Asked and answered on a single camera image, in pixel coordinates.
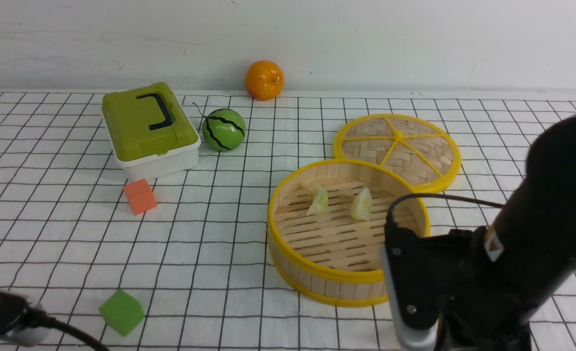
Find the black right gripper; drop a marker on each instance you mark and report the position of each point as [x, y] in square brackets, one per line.
[444, 297]

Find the green dumpling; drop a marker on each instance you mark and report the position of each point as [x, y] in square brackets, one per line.
[361, 209]
[320, 200]

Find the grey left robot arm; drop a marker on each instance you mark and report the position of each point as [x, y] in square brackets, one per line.
[14, 308]

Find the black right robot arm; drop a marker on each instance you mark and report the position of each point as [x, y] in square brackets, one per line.
[532, 241]

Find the yellow bamboo steamer tray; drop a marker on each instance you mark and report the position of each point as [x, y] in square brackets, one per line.
[331, 258]

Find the yellow bamboo steamer lid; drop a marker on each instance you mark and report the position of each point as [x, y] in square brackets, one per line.
[419, 152]

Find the white grid tablecloth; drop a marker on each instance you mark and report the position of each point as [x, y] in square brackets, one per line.
[198, 262]

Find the green toy watermelon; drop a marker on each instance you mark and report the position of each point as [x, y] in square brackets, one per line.
[223, 130]

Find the orange toy fruit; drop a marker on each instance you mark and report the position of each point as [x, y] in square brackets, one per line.
[264, 80]

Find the orange foam cube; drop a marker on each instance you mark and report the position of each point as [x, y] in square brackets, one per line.
[140, 196]

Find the green foam cube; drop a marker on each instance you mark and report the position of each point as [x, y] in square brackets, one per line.
[122, 312]

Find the green lidded white box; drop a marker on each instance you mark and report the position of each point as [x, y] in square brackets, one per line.
[149, 132]

